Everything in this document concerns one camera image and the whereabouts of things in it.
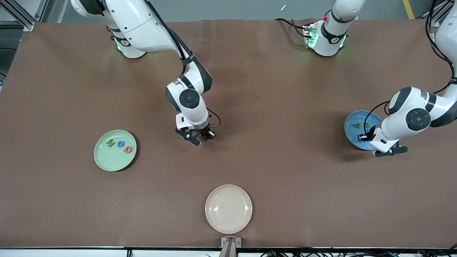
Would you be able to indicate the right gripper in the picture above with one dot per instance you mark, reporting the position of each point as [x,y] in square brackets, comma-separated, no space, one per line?
[205,132]

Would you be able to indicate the blue letter G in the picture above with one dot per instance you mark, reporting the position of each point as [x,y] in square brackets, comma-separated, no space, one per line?
[119,144]

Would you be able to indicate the green letter p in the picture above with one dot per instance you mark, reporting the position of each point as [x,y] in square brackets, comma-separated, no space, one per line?
[356,125]

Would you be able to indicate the cream plate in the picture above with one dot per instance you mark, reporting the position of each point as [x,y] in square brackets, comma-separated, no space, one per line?
[228,209]

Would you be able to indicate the grey arm base connector box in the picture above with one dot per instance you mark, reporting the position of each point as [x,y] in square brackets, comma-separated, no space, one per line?
[307,34]

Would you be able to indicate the brown table mat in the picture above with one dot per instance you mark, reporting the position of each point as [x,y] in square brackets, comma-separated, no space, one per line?
[250,171]

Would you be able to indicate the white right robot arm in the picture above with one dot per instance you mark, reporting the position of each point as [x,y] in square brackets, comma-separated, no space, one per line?
[142,25]

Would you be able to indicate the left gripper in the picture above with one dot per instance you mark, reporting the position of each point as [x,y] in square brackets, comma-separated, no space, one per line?
[370,135]

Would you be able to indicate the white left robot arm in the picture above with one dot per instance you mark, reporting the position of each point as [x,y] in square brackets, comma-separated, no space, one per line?
[396,125]

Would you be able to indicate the blue plate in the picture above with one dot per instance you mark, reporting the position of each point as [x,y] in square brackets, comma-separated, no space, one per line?
[353,137]

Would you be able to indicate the red letter Q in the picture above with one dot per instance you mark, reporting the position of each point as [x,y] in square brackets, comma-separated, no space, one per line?
[126,149]

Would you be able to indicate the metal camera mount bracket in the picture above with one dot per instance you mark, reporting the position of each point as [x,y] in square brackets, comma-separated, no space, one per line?
[231,246]

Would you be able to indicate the light green plate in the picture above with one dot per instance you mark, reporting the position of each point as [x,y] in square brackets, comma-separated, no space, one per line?
[114,160]

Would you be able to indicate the aluminium frame profile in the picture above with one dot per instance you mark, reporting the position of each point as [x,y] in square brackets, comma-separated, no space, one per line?
[433,21]
[26,23]

